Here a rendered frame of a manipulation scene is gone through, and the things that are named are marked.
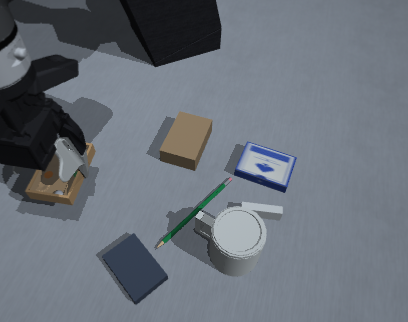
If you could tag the wooden ball maze puzzle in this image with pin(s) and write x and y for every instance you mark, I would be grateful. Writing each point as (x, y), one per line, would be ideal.
(47, 186)

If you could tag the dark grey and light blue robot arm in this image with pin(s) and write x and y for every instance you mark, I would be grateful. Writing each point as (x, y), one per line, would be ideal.
(50, 71)

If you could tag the brown rectangular box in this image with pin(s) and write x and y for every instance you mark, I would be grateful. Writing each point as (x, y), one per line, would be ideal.
(186, 140)

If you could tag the green pencil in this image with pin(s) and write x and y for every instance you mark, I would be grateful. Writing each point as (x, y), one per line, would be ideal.
(191, 215)

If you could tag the grey mug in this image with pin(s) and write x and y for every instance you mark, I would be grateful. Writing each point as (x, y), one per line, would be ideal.
(238, 238)

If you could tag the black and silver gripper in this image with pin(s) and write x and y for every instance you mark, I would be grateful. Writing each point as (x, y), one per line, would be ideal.
(24, 124)

